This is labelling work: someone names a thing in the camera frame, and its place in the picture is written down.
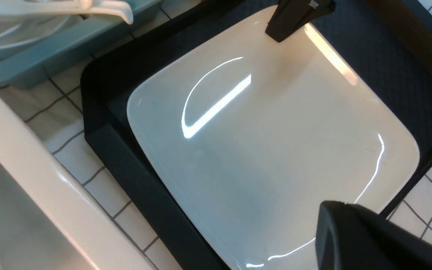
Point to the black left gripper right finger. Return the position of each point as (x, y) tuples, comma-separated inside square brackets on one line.
[(352, 237)]

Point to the white square rice plate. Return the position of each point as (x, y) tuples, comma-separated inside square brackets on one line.
[(250, 135)]

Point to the pile of white spoons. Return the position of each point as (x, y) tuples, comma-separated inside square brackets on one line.
[(21, 10)]

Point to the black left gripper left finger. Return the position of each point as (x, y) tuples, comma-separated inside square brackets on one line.
[(291, 15)]

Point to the blue plastic spoon bin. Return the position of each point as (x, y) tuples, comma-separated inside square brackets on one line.
[(54, 54)]

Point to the black serving tray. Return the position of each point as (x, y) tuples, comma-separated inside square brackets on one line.
[(108, 81)]

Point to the brown plastic chopstick bin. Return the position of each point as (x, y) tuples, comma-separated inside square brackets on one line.
[(411, 24)]

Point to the large white plastic bin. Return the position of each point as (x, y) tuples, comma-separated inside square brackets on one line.
[(47, 220)]

